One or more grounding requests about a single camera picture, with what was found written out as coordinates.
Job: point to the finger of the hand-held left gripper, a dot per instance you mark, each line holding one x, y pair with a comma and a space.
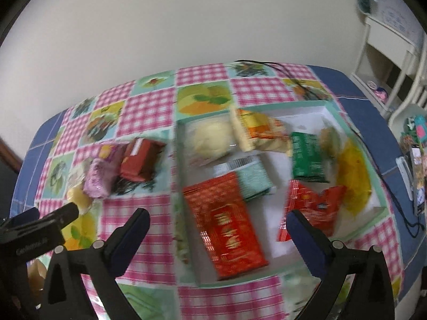
23, 216
63, 214

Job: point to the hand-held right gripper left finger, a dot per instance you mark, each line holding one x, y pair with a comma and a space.
128, 243

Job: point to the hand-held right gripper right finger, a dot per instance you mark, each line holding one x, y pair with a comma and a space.
307, 243

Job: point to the pale yellow clear-wrapped cake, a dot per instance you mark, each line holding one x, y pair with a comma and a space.
80, 195

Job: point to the red snack packet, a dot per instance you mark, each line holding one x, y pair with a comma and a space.
313, 203

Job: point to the white box with mint rim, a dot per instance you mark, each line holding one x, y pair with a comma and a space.
277, 170

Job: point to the yellow soft bread packet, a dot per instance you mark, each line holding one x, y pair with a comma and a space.
353, 176

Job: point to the green white cracker packet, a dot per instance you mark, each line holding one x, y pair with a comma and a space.
255, 180

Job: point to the large red gold-print packet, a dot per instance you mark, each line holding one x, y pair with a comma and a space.
223, 226

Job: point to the orange beige snack packet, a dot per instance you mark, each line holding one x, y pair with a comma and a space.
257, 128

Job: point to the purple cake packet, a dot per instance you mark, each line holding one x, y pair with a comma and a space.
100, 176

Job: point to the red-brown foil snack packet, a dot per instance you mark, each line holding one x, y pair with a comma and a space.
138, 158

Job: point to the dark green snack packet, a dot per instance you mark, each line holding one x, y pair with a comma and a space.
307, 156

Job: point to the tan snack packet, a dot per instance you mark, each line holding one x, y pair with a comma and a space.
330, 141

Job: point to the round yellow clear-wrapped cake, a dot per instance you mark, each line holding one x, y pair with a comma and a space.
208, 138

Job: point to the pile of colourful clutter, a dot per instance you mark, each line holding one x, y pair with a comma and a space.
417, 160

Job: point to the small pink object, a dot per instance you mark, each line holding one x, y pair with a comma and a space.
378, 91

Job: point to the wall poster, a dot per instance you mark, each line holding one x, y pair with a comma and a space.
397, 13

